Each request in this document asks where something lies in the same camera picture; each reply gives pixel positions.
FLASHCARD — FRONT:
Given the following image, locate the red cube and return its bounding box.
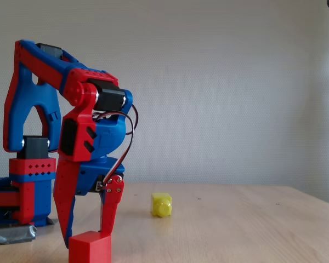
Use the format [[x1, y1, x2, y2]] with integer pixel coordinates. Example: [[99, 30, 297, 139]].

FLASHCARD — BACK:
[[68, 231, 112, 263]]

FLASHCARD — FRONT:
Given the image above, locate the yellow block with round stud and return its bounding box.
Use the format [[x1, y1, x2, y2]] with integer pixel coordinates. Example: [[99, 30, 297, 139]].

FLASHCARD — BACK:
[[150, 192, 173, 219]]

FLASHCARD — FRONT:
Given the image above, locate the thin servo wire bundle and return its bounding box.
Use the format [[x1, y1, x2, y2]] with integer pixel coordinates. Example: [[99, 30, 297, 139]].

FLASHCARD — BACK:
[[92, 103, 140, 190]]

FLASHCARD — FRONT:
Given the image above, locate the grey duct tape patch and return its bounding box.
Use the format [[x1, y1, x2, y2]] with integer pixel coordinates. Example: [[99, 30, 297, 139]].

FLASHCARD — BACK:
[[0, 218, 58, 246]]

